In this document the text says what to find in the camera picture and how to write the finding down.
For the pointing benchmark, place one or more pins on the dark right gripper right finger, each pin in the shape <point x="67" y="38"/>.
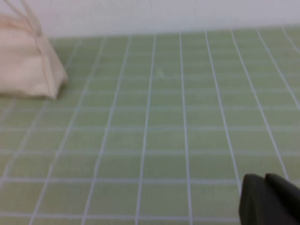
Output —
<point x="286" y="199"/>

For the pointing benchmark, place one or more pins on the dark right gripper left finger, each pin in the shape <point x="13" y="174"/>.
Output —
<point x="255" y="204"/>

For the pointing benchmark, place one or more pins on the cream fabric pencil case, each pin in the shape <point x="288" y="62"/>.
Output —
<point x="23" y="70"/>

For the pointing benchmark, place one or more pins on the green grid cutting mat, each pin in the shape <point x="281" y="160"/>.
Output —
<point x="164" y="117"/>

